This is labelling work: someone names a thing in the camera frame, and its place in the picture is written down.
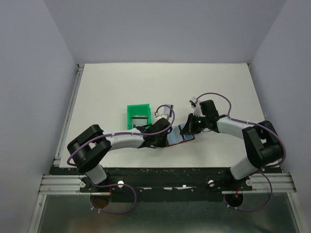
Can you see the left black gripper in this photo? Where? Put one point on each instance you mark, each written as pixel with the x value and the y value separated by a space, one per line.
pixel 163 144

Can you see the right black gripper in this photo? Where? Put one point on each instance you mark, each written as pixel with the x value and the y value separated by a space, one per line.
pixel 189 127

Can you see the red card holder wallet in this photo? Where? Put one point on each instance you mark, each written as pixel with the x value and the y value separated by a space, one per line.
pixel 175 137

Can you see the green plastic card tray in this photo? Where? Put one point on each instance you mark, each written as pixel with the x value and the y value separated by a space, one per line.
pixel 138 110

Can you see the white striped card back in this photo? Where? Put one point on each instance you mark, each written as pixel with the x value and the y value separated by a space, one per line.
pixel 168 109

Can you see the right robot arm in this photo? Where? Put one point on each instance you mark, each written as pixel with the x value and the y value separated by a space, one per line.
pixel 260 139

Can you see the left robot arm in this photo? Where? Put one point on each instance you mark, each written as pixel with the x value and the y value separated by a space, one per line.
pixel 90 147

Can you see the white magnetic stripe card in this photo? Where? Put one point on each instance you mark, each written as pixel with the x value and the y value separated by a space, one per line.
pixel 194 101

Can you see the silver card in tray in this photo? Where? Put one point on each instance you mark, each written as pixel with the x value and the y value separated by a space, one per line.
pixel 139 121

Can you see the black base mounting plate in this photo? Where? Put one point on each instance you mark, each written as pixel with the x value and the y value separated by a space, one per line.
pixel 166 184

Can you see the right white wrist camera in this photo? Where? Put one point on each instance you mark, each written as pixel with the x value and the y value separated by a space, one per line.
pixel 197 109

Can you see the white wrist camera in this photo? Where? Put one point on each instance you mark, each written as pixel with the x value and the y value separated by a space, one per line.
pixel 197 109
pixel 159 116

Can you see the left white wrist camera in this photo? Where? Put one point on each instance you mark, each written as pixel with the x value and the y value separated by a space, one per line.
pixel 159 116

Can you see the front aluminium rail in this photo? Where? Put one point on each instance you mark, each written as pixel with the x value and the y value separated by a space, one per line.
pixel 71 185

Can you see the aluminium rail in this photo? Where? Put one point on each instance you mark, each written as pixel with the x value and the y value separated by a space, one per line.
pixel 60 147
pixel 71 185

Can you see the left aluminium rail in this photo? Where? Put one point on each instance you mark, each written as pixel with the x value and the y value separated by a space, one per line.
pixel 60 147

